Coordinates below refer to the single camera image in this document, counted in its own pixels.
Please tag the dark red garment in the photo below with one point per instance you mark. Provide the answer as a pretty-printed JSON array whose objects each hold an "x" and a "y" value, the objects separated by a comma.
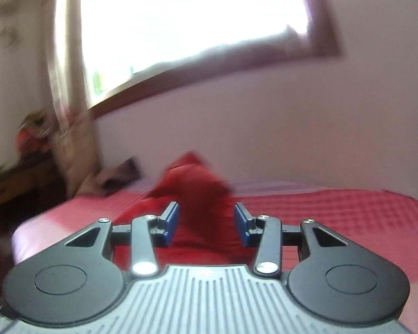
[{"x": 195, "y": 195}]

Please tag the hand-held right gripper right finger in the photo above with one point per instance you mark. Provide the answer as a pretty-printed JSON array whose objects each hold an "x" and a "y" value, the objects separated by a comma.
[{"x": 242, "y": 223}]

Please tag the beige curtain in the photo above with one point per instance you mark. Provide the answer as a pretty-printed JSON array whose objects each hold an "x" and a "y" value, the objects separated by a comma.
[{"x": 73, "y": 139}]

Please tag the orange and red clutter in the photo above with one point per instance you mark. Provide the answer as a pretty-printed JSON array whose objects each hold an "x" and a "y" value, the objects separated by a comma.
[{"x": 33, "y": 135}]

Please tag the wooden framed window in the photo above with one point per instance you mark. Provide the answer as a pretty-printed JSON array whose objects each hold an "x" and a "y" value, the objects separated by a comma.
[{"x": 195, "y": 14}]

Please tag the lilac striped bed sheet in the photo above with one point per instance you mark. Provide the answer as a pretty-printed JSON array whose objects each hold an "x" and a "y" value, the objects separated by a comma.
[{"x": 275, "y": 186}]

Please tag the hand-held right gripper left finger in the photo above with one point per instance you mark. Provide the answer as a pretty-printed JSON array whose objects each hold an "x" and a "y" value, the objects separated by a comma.
[{"x": 172, "y": 223}]

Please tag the dark wooden desk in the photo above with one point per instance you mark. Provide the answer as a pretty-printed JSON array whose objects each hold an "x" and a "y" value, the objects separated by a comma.
[{"x": 17, "y": 181}]

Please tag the red waffle bedspread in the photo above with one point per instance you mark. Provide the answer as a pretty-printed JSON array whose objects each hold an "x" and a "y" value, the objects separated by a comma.
[{"x": 334, "y": 208}]

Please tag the brown cloth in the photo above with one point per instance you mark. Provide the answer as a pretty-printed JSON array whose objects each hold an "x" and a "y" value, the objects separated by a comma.
[{"x": 120, "y": 172}]

